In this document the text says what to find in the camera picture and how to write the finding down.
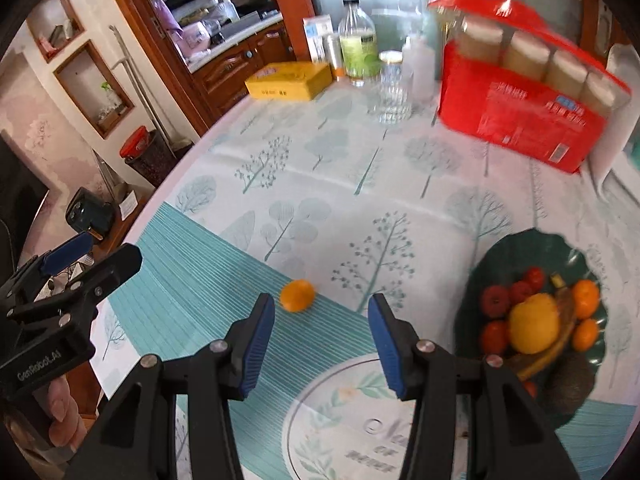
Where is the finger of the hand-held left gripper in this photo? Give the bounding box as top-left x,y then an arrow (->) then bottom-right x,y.
7,243 -> 144,333
0,231 -> 96,311

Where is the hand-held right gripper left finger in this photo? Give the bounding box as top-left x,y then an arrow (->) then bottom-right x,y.
65,292 -> 276,480

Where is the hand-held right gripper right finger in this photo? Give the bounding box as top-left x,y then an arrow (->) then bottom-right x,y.
367,292 -> 581,480

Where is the small orange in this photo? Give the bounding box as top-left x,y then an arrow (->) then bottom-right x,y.
571,319 -> 600,353
280,280 -> 316,313

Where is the dark green leaf plate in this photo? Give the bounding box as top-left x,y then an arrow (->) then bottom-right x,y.
452,228 -> 611,432

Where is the red lychee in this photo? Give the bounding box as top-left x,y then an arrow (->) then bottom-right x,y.
481,286 -> 512,319
509,281 -> 534,306

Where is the yellow grapefruit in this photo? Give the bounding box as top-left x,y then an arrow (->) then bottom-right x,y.
508,294 -> 561,355

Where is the yellow spotted banana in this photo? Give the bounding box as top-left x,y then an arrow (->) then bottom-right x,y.
515,275 -> 577,380

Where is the large orange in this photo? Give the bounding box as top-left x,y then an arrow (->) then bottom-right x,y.
571,280 -> 601,321

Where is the person's left hand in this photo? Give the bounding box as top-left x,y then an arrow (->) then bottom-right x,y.
0,372 -> 96,466

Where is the black box device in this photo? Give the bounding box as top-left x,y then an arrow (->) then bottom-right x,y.
67,187 -> 115,240

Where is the trash bin with red lid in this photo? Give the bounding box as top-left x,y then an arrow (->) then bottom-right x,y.
119,126 -> 175,187

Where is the tree print tablecloth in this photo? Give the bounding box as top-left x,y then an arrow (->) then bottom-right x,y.
92,72 -> 640,480

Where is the wooden kitchen cabinet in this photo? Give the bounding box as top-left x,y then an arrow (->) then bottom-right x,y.
99,0 -> 317,137

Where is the clear drinking glass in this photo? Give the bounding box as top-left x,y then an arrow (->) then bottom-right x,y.
370,51 -> 415,125

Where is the pink bag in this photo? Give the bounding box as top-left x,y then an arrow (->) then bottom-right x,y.
149,0 -> 213,57

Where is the yellow tin box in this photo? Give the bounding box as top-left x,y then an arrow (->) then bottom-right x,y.
244,61 -> 334,103

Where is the red paper cup package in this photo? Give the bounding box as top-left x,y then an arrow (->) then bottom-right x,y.
426,0 -> 632,176

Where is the white plastic bottle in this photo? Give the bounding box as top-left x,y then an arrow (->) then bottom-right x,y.
401,34 -> 442,102

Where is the metal can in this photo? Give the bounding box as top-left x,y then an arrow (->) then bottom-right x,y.
324,33 -> 347,79

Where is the green label bottle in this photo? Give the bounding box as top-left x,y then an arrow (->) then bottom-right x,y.
338,0 -> 380,87

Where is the white carton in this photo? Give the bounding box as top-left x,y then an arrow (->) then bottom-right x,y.
303,15 -> 335,65

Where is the mop handle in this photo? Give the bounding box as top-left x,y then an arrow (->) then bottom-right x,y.
110,25 -> 177,161

